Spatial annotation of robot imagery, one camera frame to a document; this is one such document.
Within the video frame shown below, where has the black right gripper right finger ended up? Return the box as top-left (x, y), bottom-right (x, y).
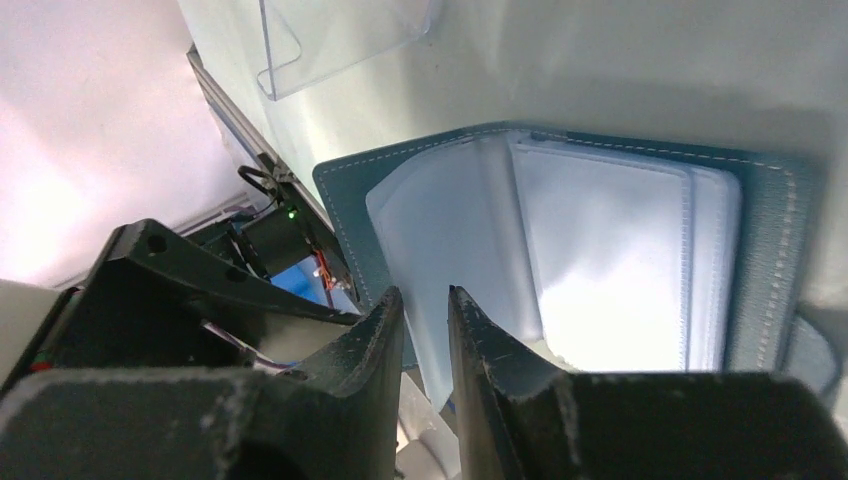
top-left (448, 286), bottom-right (847, 479)

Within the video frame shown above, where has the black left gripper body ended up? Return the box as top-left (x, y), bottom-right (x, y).
top-left (1, 219), bottom-right (358, 391)

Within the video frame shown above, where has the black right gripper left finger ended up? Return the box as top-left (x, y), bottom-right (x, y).
top-left (1, 287), bottom-right (404, 479)

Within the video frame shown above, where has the blue leather card holder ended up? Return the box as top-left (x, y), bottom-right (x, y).
top-left (313, 123), bottom-right (842, 408)

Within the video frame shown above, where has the clear acrylic card box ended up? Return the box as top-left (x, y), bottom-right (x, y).
top-left (256, 0), bottom-right (441, 101)

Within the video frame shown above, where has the aluminium front frame rail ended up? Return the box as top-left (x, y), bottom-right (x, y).
top-left (186, 44), bottom-right (334, 233)

